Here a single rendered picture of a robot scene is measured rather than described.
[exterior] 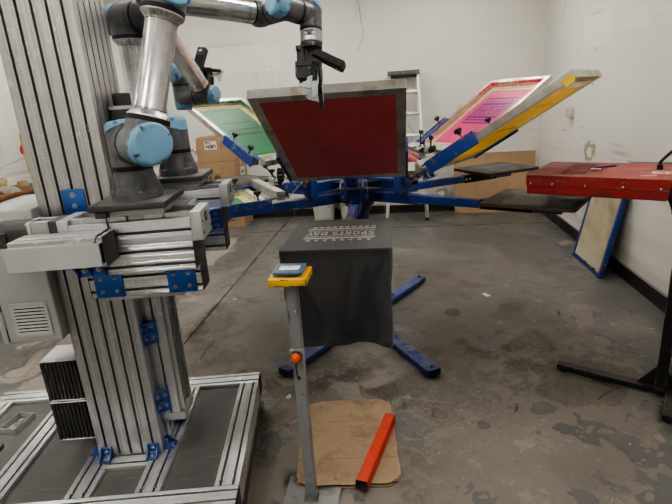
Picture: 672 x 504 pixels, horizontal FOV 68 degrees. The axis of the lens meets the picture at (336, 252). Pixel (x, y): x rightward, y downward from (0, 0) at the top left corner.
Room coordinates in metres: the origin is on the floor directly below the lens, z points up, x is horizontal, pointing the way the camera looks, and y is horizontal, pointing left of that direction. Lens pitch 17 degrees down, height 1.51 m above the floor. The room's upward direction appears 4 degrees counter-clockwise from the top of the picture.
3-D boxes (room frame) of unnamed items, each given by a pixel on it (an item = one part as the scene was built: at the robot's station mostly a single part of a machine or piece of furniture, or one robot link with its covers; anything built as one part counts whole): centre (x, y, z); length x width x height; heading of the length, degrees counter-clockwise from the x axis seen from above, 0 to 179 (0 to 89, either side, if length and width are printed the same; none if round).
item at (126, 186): (1.52, 0.60, 1.31); 0.15 x 0.15 x 0.10
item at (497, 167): (3.44, -0.79, 0.91); 1.34 x 0.40 x 0.08; 112
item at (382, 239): (2.08, -0.03, 0.95); 0.48 x 0.44 x 0.01; 172
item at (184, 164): (2.01, 0.61, 1.31); 0.15 x 0.15 x 0.10
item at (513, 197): (2.77, -0.70, 0.91); 1.34 x 0.40 x 0.08; 52
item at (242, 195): (2.84, 0.66, 1.05); 1.08 x 0.61 x 0.23; 112
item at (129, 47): (2.07, 0.73, 1.63); 0.15 x 0.12 x 0.55; 67
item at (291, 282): (1.59, 0.16, 0.48); 0.22 x 0.22 x 0.96; 82
